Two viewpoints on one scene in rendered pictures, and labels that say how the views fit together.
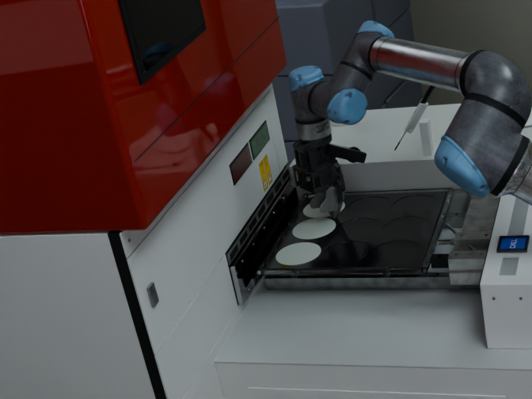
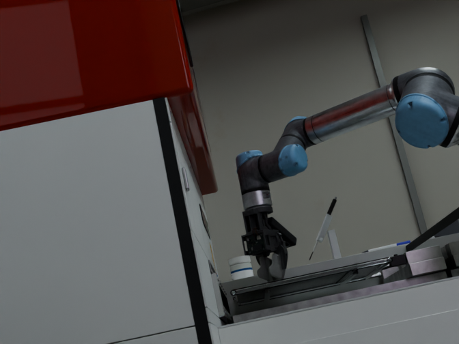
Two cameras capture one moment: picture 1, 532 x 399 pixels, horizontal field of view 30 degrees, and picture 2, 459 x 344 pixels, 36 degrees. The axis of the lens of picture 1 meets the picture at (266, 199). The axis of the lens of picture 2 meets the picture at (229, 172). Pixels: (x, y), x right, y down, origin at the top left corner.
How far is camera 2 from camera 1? 137 cm
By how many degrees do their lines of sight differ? 45
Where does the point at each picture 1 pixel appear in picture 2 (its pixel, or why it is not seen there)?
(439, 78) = (373, 103)
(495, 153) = (446, 96)
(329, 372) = (341, 310)
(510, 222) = not seen: hidden behind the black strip
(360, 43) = (294, 124)
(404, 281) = (367, 291)
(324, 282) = (291, 308)
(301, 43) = not seen: outside the picture
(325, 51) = not seen: outside the picture
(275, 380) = (284, 335)
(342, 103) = (291, 148)
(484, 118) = (429, 80)
